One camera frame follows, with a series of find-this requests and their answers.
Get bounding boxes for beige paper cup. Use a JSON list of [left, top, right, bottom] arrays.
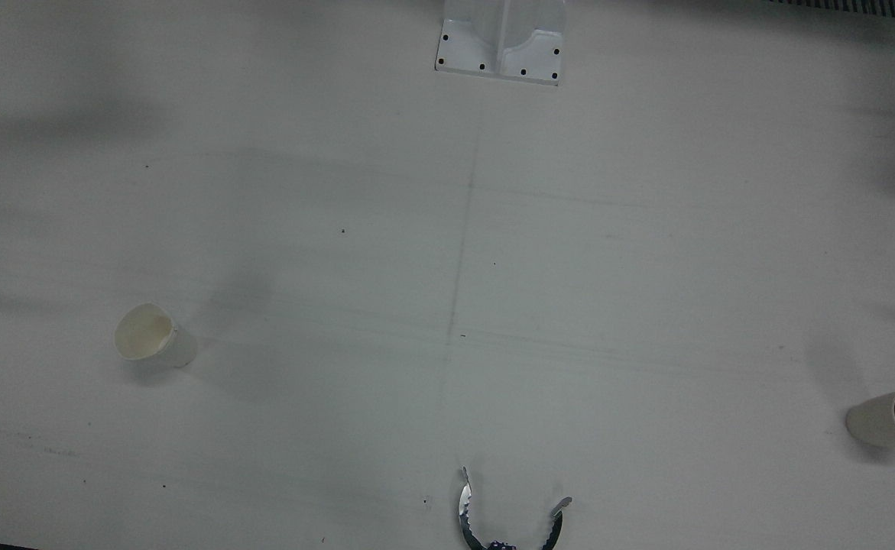
[[845, 390, 895, 449]]

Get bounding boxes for metal claw grabber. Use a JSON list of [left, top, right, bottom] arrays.
[[459, 466, 573, 550]]

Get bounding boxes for white mounting bracket base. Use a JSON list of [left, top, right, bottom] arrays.
[[435, 0, 568, 86]]

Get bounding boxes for white paper cup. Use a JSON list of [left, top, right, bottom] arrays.
[[114, 302, 199, 369]]

